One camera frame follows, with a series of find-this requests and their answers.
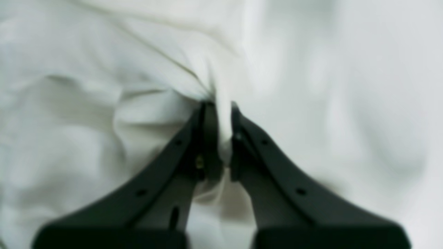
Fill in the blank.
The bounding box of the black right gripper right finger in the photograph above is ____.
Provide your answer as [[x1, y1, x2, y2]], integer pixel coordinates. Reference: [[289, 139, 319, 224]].
[[230, 103, 411, 249]]

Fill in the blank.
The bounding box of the white t-shirt with print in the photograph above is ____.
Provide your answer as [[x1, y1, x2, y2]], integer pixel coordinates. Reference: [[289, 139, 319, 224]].
[[1, 0, 442, 249]]

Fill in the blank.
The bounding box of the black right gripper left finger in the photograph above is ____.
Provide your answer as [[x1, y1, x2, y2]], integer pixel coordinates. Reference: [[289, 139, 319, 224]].
[[32, 102, 223, 249]]

